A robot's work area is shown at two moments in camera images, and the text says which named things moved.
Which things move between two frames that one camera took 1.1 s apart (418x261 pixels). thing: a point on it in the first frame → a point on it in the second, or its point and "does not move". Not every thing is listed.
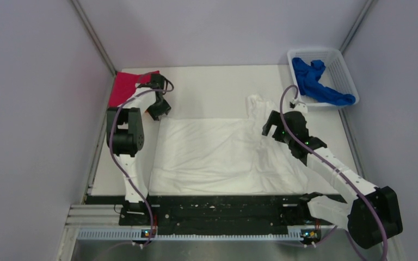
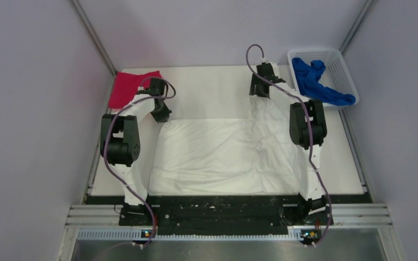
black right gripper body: (280, 134) → (255, 88)
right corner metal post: (363, 12) does not move
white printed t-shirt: (224, 157) does not move
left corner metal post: (78, 6) does not move
